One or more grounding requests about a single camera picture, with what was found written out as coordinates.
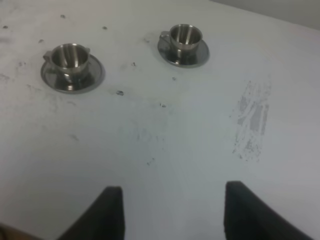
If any stainless steel saucer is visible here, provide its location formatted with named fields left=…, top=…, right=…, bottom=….
left=40, top=55, right=105, bottom=94
left=157, top=37, right=210, bottom=68

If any near stainless steel teacup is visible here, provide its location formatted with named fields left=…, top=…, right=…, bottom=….
left=43, top=43, right=90, bottom=75

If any far stainless steel saucer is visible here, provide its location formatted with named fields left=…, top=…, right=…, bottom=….
left=157, top=37, right=210, bottom=68

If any far stainless steel teacup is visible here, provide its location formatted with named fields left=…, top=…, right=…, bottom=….
left=159, top=24, right=203, bottom=52

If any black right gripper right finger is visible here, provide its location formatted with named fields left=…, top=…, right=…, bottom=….
left=223, top=181, right=311, bottom=240

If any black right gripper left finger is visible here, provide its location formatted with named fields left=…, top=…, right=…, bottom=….
left=59, top=186, right=125, bottom=240

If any stainless steel teacup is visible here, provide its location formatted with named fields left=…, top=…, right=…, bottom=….
left=159, top=24, right=203, bottom=52
left=43, top=43, right=90, bottom=75

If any near stainless steel saucer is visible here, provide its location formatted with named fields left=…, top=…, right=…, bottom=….
left=40, top=55, right=105, bottom=94

